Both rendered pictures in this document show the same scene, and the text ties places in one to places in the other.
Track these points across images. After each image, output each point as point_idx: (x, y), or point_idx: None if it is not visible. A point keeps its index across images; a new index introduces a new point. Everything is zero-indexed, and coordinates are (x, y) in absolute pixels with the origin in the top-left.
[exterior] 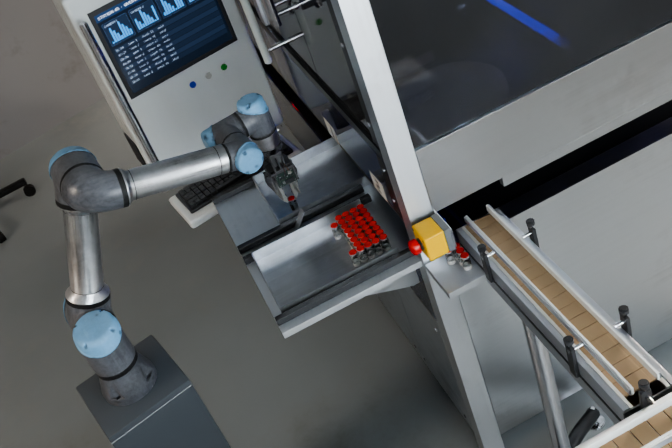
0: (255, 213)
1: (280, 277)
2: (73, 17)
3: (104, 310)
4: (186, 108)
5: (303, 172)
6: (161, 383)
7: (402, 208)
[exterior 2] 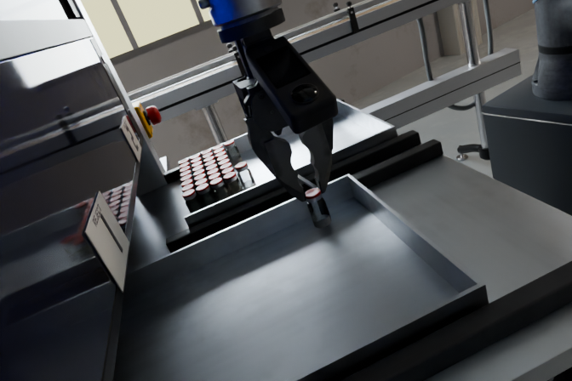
0: (440, 223)
1: (347, 137)
2: None
3: None
4: None
5: (302, 349)
6: (521, 94)
7: (128, 101)
